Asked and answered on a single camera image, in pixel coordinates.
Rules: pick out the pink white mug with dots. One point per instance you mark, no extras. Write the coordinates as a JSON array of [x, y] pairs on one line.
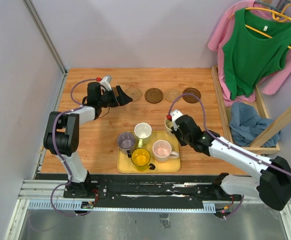
[[162, 151]]

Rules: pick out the blue crumpled cloth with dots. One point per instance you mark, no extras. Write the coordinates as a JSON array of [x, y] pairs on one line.
[[246, 124]]

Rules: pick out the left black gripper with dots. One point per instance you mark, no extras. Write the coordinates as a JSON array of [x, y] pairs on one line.
[[123, 99]]

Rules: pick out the brown wooden coaster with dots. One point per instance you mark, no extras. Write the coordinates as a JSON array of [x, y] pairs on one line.
[[191, 95], [115, 91], [154, 95]]

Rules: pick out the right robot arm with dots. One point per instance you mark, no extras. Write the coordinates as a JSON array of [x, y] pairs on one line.
[[269, 179]]

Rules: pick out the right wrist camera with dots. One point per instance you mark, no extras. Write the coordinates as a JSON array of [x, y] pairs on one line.
[[173, 116]]

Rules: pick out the small woven rattan coaster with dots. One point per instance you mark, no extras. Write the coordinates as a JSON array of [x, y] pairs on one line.
[[171, 94]]

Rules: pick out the purple grey mug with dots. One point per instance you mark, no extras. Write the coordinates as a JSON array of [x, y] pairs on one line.
[[126, 143]]

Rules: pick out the green tank top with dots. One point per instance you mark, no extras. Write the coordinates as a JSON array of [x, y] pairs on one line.
[[257, 48]]

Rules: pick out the yellow black-handled mug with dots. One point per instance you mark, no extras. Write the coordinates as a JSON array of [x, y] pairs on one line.
[[141, 159]]

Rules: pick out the white green-handled mug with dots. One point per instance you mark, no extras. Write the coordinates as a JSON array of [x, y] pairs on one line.
[[143, 133]]

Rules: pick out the large woven rattan coaster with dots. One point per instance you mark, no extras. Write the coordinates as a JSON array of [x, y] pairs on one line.
[[134, 93]]

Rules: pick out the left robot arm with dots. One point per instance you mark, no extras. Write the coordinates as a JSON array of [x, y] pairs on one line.
[[62, 134]]

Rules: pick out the cream beige mug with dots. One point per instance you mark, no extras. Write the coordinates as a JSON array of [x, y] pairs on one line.
[[169, 126]]

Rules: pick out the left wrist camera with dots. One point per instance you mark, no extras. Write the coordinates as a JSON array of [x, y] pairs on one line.
[[105, 82]]

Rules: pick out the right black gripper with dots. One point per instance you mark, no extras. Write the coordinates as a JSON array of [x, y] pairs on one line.
[[176, 132]]

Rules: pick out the yellow plastic tray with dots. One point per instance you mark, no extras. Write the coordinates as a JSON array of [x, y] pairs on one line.
[[172, 165]]

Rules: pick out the aluminium corner post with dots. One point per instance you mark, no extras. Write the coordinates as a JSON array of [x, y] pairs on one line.
[[44, 34]]

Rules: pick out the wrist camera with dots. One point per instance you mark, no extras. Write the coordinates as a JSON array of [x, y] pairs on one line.
[[105, 82], [173, 116]]

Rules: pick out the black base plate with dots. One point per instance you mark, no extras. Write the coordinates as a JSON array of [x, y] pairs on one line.
[[142, 191]]

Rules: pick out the aluminium rail frame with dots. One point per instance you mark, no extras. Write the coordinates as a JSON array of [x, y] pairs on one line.
[[37, 217]]

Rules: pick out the brown wooden coaster top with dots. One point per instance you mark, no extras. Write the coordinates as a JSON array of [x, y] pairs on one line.
[[154, 95]]

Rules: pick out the pink t-shirt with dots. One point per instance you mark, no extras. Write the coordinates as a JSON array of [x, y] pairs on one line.
[[221, 35]]

